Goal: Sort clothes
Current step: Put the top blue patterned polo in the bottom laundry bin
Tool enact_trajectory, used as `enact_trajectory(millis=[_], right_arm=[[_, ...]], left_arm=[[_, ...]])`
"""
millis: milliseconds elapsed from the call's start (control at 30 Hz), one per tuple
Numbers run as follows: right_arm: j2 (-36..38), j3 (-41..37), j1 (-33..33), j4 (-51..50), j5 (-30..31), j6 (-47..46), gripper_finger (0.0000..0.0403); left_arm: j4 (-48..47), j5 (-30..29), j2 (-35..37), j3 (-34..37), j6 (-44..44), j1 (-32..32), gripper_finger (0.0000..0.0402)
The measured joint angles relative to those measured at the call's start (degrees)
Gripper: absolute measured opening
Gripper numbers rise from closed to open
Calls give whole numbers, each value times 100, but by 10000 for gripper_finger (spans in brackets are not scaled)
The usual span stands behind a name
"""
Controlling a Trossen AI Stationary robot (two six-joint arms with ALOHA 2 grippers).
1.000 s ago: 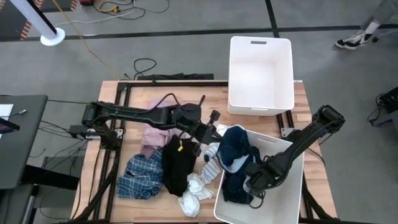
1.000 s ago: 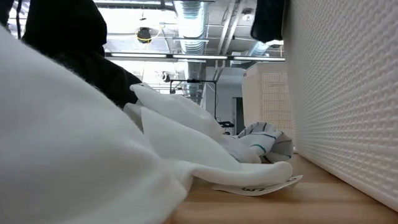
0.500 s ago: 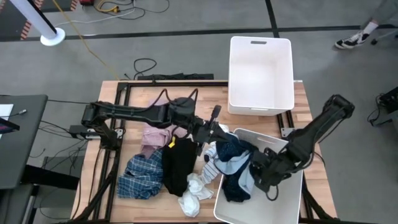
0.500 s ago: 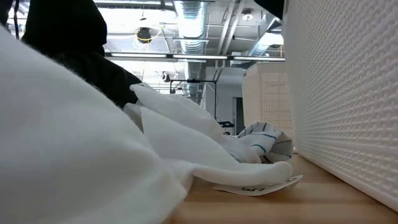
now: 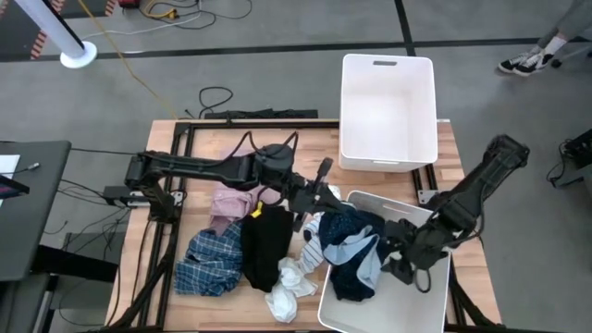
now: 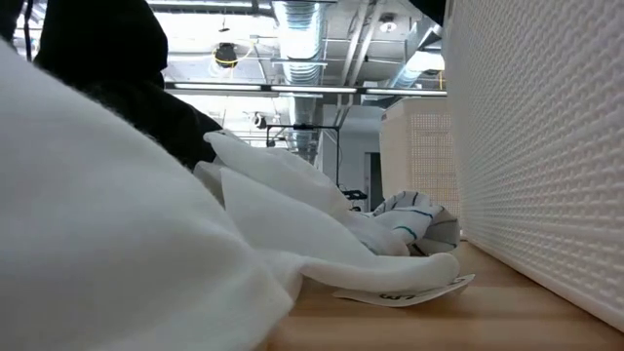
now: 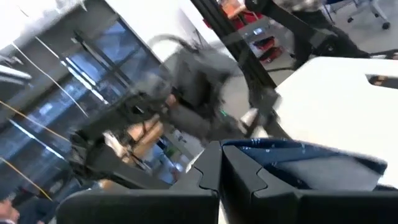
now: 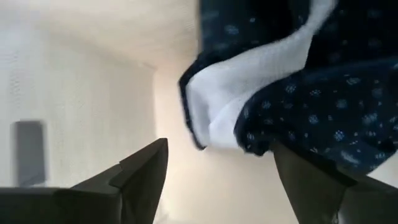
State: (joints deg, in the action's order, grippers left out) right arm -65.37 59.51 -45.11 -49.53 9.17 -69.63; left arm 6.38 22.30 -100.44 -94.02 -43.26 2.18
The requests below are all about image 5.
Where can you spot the white and black pole stand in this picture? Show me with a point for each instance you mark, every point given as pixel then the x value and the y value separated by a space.
pixel 78 54

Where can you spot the blue plaid shirt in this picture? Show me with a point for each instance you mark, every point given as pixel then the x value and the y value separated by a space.
pixel 208 263

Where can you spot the black desk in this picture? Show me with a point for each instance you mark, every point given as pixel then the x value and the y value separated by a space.
pixel 37 222

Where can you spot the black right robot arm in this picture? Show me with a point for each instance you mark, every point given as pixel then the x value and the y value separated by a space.
pixel 481 185

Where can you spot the red box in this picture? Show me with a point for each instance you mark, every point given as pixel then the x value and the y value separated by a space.
pixel 130 3

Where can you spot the black garment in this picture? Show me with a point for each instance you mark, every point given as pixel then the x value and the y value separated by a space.
pixel 266 250

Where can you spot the black hazard-striped floor mat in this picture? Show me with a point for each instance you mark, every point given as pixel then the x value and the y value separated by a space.
pixel 14 32

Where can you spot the grey office chair base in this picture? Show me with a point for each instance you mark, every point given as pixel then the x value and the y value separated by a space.
pixel 557 63

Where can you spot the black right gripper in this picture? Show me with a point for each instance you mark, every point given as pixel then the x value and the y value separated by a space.
pixel 421 250

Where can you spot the person's black white sneaker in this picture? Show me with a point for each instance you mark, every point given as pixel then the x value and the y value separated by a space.
pixel 509 65
pixel 536 62

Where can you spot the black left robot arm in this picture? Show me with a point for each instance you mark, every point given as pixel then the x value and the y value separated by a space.
pixel 199 166

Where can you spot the white woven plastic bin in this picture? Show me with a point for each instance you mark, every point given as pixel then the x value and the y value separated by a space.
pixel 402 305
pixel 388 115

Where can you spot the light blue striped sock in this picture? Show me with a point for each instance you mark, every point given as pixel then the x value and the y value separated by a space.
pixel 311 256

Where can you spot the black controller box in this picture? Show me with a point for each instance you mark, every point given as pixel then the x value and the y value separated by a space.
pixel 120 194

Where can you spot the dark tablet device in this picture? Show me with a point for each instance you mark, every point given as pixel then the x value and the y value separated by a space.
pixel 11 187

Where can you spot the yellow tag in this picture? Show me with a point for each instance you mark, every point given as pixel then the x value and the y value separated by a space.
pixel 257 212

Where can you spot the white paper sheet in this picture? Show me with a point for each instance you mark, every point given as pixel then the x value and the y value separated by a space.
pixel 8 164

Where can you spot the person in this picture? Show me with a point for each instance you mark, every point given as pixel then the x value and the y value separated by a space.
pixel 575 20

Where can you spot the small white printed sock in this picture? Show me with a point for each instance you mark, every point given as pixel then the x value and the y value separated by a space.
pixel 334 190

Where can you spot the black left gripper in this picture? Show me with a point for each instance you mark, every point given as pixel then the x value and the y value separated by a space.
pixel 305 194

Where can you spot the pink shirt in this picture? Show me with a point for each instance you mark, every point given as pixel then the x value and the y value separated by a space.
pixel 229 203

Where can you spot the navy dotted shirt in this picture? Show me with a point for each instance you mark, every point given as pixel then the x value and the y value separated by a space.
pixel 342 226

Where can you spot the black bar behind table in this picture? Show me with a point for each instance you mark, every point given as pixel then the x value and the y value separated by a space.
pixel 268 114

